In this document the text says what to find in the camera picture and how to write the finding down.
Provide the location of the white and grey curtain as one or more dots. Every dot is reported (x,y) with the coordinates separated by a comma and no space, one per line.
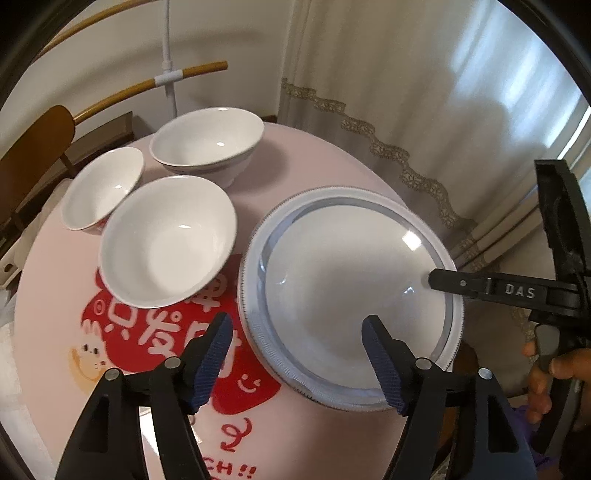
(392,69)

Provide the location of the purple cloth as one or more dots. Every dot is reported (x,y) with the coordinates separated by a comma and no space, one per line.
(519,417)

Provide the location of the person's right hand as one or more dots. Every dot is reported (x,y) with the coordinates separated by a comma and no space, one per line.
(539,392)

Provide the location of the brown wooden chair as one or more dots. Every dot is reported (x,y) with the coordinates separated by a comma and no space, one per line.
(41,147)

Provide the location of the white ceramic bowl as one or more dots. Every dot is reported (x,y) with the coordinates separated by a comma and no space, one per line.
(207,138)
(168,244)
(104,189)

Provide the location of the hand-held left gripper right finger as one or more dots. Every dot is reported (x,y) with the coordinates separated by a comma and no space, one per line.
(383,364)

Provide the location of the white barre support post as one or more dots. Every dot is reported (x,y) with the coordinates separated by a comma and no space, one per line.
(168,55)

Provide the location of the wooden ballet barre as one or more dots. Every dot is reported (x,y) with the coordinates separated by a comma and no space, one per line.
(198,69)
(92,25)

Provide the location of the white tablecloth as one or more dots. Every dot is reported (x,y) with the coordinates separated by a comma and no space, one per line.
(18,369)

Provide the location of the round pink table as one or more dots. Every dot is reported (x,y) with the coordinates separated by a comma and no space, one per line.
(300,157)

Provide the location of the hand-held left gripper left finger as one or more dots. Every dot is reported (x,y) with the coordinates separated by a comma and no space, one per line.
(214,360)

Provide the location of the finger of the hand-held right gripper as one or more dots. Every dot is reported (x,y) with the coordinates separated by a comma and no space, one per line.
(498,290)
(561,217)

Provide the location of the dark wooden bench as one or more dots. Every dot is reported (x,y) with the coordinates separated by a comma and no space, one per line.
(101,138)

